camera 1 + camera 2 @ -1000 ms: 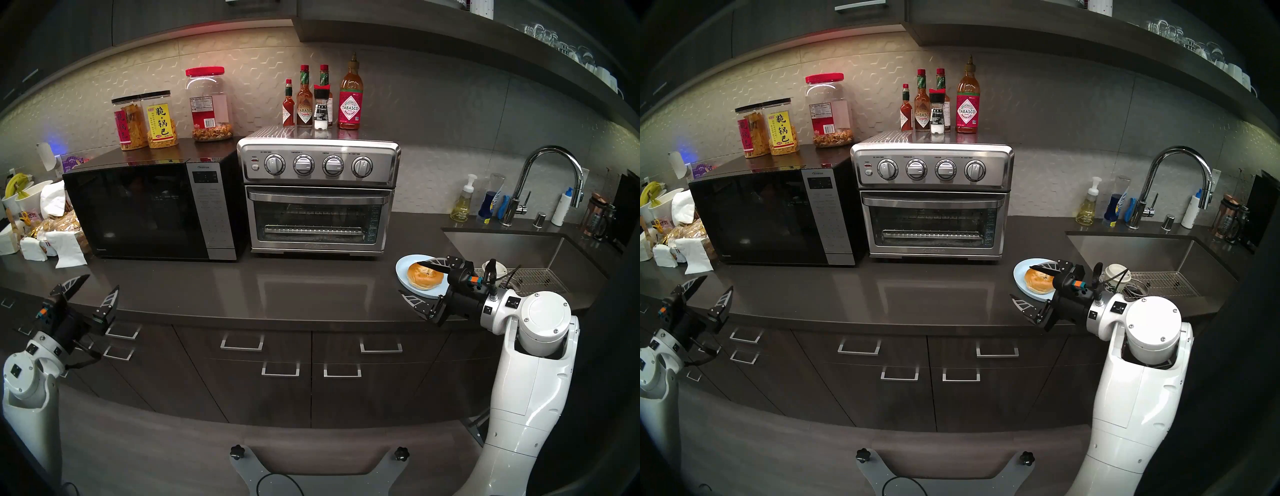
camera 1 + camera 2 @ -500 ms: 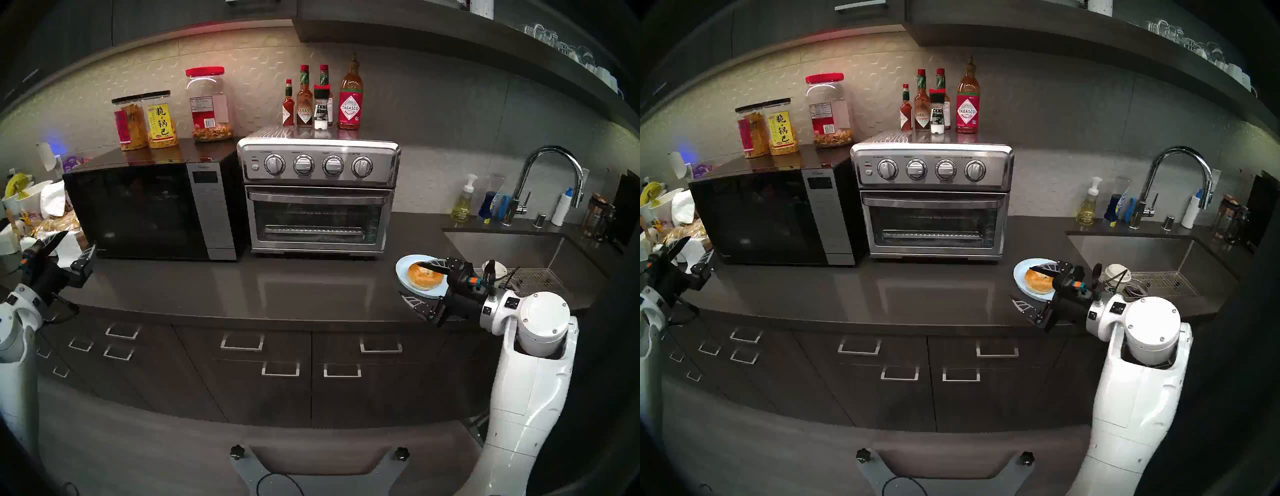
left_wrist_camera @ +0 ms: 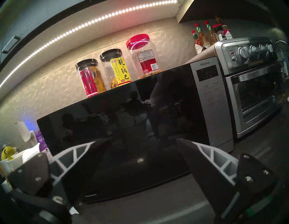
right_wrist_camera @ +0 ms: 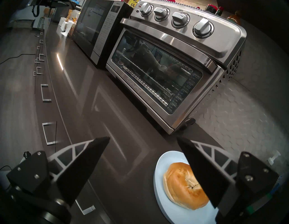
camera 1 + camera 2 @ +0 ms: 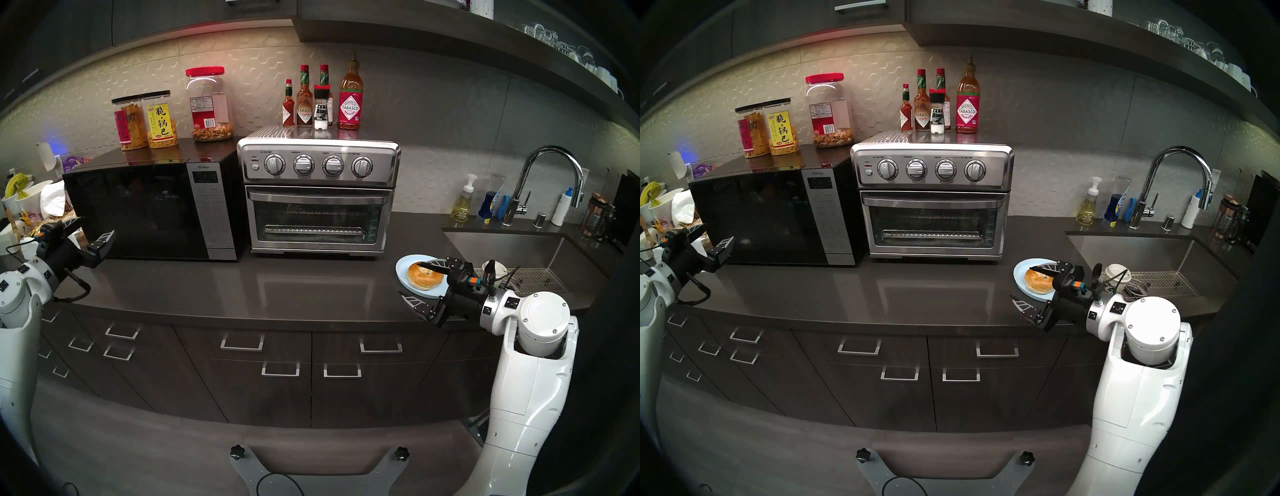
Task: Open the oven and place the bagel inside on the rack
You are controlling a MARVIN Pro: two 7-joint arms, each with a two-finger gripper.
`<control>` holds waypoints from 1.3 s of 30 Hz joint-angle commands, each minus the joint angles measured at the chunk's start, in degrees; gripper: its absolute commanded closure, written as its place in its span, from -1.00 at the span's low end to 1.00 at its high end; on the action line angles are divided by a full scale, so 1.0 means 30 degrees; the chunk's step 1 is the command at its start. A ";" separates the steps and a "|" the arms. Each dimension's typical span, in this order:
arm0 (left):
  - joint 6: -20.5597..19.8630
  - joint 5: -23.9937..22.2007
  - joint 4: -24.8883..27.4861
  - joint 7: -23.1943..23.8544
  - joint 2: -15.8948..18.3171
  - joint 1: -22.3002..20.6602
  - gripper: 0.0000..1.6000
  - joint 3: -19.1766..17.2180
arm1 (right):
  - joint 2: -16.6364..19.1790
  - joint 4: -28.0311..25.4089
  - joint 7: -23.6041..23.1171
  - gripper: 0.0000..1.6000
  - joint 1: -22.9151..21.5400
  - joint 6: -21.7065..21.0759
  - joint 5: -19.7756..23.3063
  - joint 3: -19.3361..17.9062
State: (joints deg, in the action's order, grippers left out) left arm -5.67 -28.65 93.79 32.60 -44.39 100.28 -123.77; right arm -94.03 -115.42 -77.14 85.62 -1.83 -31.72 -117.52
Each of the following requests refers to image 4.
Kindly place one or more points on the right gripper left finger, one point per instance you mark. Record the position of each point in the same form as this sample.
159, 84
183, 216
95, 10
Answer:
85, 158

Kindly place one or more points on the medium Tabasco sauce bottle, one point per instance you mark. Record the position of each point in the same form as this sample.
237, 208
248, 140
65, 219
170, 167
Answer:
220, 10

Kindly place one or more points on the snack jar yellow label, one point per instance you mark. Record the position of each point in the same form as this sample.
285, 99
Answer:
133, 2

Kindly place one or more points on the stainless steel toaster oven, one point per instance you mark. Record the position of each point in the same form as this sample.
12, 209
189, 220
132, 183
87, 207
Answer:
225, 33

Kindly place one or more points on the large orange Tabasco bottle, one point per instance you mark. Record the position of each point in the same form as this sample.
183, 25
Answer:
234, 17

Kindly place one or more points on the dark wood drawer cabinet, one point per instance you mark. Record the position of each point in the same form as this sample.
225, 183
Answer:
54, 113

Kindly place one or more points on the golden brown bagel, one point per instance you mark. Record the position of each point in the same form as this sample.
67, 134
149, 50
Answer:
178, 183

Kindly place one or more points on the silver oven knob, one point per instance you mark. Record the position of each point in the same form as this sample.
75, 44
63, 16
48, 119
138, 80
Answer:
161, 13
180, 19
145, 8
202, 28

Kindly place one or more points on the glass toaster oven door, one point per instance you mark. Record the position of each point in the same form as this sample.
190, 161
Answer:
146, 63

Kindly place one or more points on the light blue plate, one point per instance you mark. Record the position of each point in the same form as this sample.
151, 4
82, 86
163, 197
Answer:
162, 203

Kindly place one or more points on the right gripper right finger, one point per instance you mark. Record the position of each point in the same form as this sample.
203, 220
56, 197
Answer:
203, 167

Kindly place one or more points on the black Panasonic microwave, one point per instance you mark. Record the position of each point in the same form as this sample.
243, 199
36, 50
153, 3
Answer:
90, 27

